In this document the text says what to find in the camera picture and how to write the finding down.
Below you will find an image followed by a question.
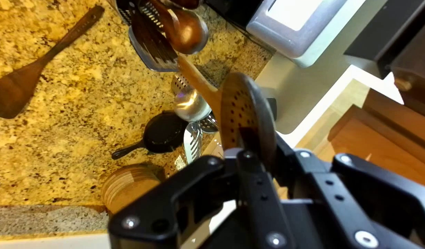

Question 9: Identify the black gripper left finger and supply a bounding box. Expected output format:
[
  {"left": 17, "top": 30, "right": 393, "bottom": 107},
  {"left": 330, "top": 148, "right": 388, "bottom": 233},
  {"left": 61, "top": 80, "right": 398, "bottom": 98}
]
[{"left": 108, "top": 150, "right": 288, "bottom": 249}]

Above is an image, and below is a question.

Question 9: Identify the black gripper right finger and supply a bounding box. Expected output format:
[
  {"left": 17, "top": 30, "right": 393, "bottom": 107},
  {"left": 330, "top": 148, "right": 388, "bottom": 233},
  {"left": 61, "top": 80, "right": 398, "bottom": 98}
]
[{"left": 273, "top": 139, "right": 425, "bottom": 249}]

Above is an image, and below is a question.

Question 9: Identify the wooden slotted spoon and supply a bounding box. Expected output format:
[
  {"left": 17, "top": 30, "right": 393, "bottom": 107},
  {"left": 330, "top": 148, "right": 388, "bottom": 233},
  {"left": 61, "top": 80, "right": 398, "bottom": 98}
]
[{"left": 177, "top": 55, "right": 277, "bottom": 163}]

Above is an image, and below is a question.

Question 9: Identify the dark wooden spatula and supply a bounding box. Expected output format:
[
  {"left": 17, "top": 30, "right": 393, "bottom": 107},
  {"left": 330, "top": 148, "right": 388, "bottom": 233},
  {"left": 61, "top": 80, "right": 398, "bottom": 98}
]
[{"left": 0, "top": 5, "right": 106, "bottom": 119}]

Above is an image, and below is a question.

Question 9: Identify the brown wooden spoon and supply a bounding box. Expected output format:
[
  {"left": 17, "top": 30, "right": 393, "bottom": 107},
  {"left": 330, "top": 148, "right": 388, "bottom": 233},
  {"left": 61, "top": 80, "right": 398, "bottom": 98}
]
[{"left": 150, "top": 0, "right": 210, "bottom": 54}]

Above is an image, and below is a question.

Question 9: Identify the wooden upper cabinet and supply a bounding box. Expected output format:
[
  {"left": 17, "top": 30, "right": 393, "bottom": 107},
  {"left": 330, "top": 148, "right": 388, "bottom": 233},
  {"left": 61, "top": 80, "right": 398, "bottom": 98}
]
[{"left": 299, "top": 89, "right": 425, "bottom": 185}]

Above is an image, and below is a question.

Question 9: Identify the small black cast-iron skillet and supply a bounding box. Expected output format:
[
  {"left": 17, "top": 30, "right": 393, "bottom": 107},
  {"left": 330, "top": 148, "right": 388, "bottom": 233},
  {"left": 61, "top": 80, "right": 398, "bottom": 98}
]
[{"left": 112, "top": 110, "right": 188, "bottom": 159}]

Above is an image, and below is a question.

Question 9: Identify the steel ladle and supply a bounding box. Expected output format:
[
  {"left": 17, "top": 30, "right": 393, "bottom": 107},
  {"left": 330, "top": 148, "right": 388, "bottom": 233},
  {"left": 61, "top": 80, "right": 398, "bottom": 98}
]
[{"left": 172, "top": 74, "right": 212, "bottom": 121}]

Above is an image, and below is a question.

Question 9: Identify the stainless steel microwave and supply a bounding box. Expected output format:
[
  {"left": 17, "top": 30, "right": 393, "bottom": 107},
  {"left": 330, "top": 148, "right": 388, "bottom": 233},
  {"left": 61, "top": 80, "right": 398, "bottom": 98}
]
[{"left": 208, "top": 0, "right": 425, "bottom": 121}]

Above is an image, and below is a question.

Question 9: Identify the black slotted turner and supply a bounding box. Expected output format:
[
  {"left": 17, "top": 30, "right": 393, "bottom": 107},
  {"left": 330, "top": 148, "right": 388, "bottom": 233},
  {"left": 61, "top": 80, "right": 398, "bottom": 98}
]
[{"left": 115, "top": 0, "right": 179, "bottom": 71}]

